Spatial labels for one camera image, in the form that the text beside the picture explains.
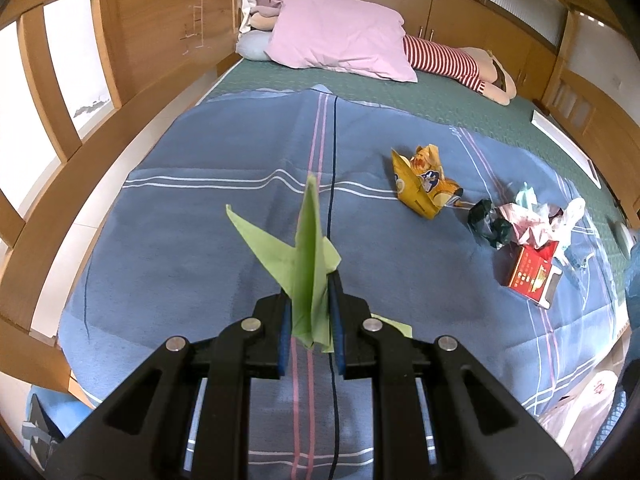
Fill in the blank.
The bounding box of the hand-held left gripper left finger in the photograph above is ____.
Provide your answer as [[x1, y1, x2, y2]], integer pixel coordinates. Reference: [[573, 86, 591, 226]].
[[47, 296, 293, 480]]

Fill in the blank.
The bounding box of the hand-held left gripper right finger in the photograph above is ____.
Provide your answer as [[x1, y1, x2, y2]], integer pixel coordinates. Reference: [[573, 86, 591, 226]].
[[327, 272, 576, 480]]

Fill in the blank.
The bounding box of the green paper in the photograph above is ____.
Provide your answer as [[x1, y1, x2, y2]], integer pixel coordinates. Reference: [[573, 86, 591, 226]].
[[225, 172, 413, 353]]

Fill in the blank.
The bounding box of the yellow snack wrapper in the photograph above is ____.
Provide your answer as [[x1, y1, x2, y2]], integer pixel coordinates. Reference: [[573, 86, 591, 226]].
[[391, 144, 464, 220]]

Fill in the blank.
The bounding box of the white plastic bag red print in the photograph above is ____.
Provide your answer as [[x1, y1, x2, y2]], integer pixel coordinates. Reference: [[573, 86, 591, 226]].
[[537, 369, 621, 466]]

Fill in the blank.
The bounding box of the blue plaid sheet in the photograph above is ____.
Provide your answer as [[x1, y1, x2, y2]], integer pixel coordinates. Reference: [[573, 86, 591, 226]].
[[57, 85, 631, 480]]

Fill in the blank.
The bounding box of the dark green crumpled wrapper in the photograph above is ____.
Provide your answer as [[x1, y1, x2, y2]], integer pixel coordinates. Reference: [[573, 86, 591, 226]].
[[467, 199, 511, 249]]

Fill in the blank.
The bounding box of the red cardboard box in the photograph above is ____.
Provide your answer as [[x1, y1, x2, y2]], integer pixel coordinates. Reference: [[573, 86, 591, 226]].
[[501, 240, 563, 309]]

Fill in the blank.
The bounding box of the pink crumpled paper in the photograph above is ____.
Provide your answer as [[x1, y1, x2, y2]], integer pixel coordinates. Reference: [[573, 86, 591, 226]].
[[500, 202, 558, 250]]

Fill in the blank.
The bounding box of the clear plastic wrapper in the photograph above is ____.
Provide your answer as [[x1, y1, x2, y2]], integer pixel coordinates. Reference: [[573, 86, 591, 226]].
[[559, 240, 596, 286]]

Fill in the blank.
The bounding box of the green bed mat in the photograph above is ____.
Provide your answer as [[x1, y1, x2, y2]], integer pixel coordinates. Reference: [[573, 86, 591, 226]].
[[200, 55, 631, 231]]

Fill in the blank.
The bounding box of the small white plastic bag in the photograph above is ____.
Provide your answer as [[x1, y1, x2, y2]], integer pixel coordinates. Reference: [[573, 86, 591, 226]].
[[547, 197, 587, 246]]

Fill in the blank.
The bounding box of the grey round cushion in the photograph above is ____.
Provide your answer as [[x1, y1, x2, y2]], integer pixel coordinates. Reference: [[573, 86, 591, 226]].
[[235, 30, 275, 61]]

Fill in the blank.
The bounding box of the white flat board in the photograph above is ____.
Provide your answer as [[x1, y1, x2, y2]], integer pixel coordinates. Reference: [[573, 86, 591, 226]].
[[531, 109, 601, 188]]

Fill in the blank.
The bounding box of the striped plush doll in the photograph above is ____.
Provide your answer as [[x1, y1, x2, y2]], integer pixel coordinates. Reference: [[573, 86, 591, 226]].
[[402, 34, 518, 107]]

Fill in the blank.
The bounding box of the white handheld vacuum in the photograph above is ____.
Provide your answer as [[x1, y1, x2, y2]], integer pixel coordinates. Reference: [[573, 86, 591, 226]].
[[614, 220, 636, 261]]

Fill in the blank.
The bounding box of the pink pillow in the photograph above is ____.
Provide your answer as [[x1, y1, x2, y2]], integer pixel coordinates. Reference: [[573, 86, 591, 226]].
[[264, 0, 418, 83]]

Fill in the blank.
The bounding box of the beige plush toy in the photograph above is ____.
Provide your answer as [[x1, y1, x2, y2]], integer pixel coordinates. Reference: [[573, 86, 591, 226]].
[[249, 0, 286, 31]]

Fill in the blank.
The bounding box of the frosted glass window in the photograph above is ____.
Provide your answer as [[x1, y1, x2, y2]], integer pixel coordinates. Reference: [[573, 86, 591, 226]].
[[487, 0, 568, 46]]

